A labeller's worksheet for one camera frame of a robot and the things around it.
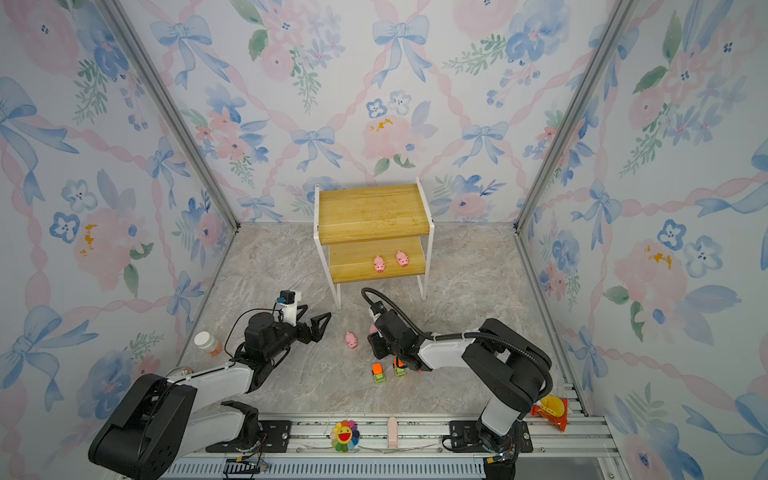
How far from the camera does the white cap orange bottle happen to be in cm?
84

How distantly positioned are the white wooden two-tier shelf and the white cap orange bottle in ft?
1.23

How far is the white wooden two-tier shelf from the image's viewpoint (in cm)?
75
